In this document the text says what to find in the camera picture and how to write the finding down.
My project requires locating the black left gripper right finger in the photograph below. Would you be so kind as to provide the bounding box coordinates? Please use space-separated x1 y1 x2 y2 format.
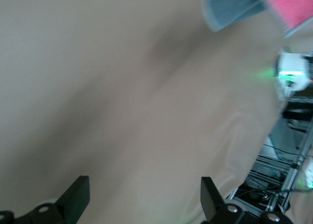
201 177 260 224

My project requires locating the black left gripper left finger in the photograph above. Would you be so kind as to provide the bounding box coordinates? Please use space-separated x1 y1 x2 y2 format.
13 176 90 224

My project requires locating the aluminium profile frame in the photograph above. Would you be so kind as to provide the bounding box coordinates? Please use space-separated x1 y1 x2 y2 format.
227 96 313 217

